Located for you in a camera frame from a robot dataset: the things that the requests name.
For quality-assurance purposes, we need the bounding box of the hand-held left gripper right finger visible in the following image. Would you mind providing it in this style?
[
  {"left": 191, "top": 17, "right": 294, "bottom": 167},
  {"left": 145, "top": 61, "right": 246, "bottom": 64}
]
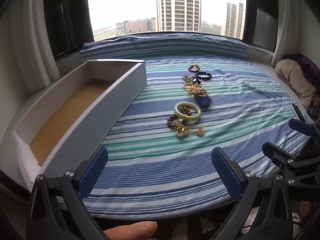
[{"left": 211, "top": 147, "right": 294, "bottom": 240}]

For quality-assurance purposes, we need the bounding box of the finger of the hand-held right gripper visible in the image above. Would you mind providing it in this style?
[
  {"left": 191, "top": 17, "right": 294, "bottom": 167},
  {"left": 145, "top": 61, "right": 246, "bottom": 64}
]
[
  {"left": 262, "top": 142, "right": 303, "bottom": 172},
  {"left": 288, "top": 118, "right": 320, "bottom": 138}
]

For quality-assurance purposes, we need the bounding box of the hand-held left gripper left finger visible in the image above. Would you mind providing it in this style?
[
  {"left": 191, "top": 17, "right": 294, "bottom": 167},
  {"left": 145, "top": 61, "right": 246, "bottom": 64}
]
[{"left": 26, "top": 146, "right": 109, "bottom": 240}]

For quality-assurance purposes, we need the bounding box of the gold chain with jade discs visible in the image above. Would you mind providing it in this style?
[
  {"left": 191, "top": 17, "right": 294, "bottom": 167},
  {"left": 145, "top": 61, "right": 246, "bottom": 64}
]
[{"left": 173, "top": 121, "right": 206, "bottom": 139}]

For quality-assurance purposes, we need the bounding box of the white cardboard box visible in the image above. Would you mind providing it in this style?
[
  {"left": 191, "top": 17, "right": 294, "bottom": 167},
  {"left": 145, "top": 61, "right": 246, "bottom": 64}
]
[{"left": 11, "top": 59, "right": 147, "bottom": 193}]

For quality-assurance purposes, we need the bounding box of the pale jade bangle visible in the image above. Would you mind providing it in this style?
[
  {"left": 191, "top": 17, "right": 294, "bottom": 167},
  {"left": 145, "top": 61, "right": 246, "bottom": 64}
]
[{"left": 174, "top": 101, "right": 202, "bottom": 121}]

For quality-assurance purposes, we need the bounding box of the blue gem ornament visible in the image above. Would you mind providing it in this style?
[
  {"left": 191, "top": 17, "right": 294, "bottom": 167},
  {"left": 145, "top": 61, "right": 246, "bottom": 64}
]
[{"left": 194, "top": 93, "right": 212, "bottom": 108}]

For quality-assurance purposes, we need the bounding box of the wooden bead bracelet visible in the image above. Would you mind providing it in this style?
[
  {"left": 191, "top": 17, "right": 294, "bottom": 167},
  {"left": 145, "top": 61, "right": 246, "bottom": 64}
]
[{"left": 167, "top": 106, "right": 195, "bottom": 131}]

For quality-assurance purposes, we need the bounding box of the gold bead necklace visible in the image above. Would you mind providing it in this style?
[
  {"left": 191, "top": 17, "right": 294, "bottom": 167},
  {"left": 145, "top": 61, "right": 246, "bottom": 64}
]
[{"left": 182, "top": 82, "right": 201, "bottom": 93}]

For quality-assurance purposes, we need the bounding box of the person's left hand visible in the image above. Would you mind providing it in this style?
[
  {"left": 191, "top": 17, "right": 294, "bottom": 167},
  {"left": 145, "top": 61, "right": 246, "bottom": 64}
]
[{"left": 103, "top": 221, "right": 158, "bottom": 240}]

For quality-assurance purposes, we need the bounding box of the beige cushion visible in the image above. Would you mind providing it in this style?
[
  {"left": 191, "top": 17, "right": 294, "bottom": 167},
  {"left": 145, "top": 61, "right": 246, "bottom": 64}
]
[{"left": 274, "top": 59, "right": 317, "bottom": 108}]

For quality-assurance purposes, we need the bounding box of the blue green striped bed sheet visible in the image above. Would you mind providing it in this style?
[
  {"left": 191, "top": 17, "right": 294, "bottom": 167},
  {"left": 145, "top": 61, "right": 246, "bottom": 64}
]
[{"left": 59, "top": 56, "right": 314, "bottom": 222}]

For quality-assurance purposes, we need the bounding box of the purple cloth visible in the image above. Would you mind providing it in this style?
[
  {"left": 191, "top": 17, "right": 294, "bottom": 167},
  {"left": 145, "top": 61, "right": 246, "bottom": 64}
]
[{"left": 284, "top": 52, "right": 320, "bottom": 82}]

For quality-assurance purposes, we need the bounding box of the white curtain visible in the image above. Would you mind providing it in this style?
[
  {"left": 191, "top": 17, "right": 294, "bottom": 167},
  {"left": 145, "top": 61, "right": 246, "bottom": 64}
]
[
  {"left": 14, "top": 0, "right": 61, "bottom": 88},
  {"left": 271, "top": 0, "right": 305, "bottom": 67}
]

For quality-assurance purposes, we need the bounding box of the dark window with blinds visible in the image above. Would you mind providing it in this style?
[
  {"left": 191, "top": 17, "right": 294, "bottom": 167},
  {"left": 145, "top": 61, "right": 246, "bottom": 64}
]
[
  {"left": 243, "top": 0, "right": 278, "bottom": 52},
  {"left": 43, "top": 0, "right": 95, "bottom": 58}
]

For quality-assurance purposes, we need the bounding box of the slim beige apartment tower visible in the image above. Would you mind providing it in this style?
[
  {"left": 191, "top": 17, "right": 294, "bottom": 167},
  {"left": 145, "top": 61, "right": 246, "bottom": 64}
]
[{"left": 221, "top": 2, "right": 245, "bottom": 40}]

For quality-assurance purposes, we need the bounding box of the striped bolster pillow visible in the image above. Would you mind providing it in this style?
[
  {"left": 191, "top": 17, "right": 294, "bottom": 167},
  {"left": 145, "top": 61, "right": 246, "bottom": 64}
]
[{"left": 79, "top": 33, "right": 248, "bottom": 62}]

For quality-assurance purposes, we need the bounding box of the low brick building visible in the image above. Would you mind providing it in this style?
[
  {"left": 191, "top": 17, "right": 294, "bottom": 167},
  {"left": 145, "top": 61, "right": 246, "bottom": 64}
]
[{"left": 123, "top": 18, "right": 157, "bottom": 34}]

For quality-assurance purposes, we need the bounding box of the tall beige apartment tower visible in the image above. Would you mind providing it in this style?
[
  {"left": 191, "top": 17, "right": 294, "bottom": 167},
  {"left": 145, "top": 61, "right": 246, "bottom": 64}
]
[{"left": 156, "top": 0, "right": 202, "bottom": 33}]

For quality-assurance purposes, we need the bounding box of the dark blue bead bracelet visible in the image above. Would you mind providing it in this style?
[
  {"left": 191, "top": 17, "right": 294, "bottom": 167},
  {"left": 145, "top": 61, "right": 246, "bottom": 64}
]
[{"left": 195, "top": 72, "right": 213, "bottom": 82}]

